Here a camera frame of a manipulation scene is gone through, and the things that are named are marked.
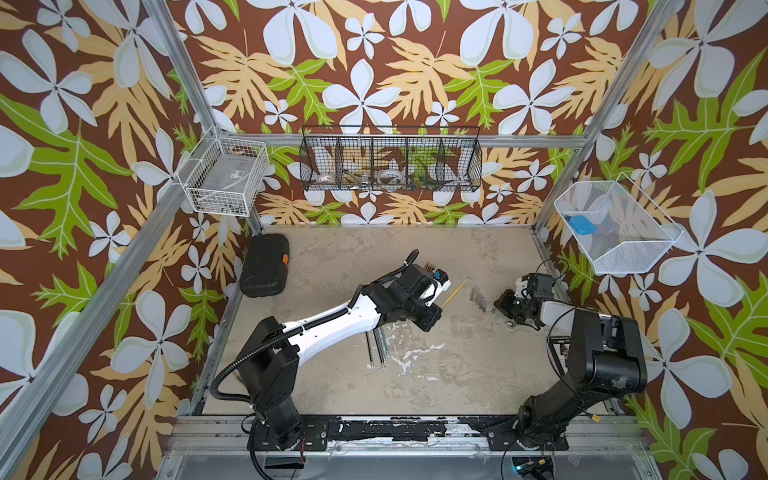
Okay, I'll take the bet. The yellow pencil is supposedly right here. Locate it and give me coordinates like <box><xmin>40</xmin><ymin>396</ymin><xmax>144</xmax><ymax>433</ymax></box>
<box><xmin>441</xmin><ymin>280</ymin><xmax>466</xmax><ymax>309</ymax></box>

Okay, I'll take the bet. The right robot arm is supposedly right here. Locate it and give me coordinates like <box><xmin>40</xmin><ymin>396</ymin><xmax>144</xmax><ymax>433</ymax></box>
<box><xmin>489</xmin><ymin>273</ymin><xmax>648</xmax><ymax>450</ymax></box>

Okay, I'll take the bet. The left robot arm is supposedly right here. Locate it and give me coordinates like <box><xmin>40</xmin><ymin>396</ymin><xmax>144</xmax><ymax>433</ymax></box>
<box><xmin>209</xmin><ymin>250</ymin><xmax>451</xmax><ymax>450</ymax></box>

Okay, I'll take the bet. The bundle of coloured pencils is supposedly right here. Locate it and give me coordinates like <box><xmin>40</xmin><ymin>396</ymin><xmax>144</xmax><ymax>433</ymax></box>
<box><xmin>365</xmin><ymin>327</ymin><xmax>389</xmax><ymax>368</ymax></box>

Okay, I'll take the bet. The blue object in basket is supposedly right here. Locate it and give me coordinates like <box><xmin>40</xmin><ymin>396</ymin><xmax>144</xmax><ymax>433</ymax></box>
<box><xmin>566</xmin><ymin>215</ymin><xmax>598</xmax><ymax>236</ymax></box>

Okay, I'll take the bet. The white mesh corner basket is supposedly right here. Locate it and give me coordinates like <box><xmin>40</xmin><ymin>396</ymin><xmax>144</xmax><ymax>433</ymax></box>
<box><xmin>554</xmin><ymin>174</ymin><xmax>684</xmax><ymax>276</ymax></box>

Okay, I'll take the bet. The black plastic tool case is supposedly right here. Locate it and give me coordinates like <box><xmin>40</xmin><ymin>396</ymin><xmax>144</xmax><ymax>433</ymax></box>
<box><xmin>240</xmin><ymin>233</ymin><xmax>290</xmax><ymax>298</ymax></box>

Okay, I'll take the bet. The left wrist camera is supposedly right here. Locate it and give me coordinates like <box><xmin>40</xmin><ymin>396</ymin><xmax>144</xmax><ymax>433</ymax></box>
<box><xmin>420</xmin><ymin>269</ymin><xmax>451</xmax><ymax>306</ymax></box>

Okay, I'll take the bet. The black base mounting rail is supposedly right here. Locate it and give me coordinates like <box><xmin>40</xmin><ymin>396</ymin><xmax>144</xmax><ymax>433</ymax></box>
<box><xmin>245</xmin><ymin>413</ymin><xmax>570</xmax><ymax>452</ymax></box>

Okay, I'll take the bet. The black wire basket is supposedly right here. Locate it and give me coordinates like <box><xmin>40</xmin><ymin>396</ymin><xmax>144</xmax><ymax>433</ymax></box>
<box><xmin>297</xmin><ymin>125</ymin><xmax>483</xmax><ymax>192</ymax></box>

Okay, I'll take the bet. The white wire basket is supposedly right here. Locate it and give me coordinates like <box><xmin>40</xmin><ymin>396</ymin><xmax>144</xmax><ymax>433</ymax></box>
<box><xmin>177</xmin><ymin>136</ymin><xmax>270</xmax><ymax>217</ymax></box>

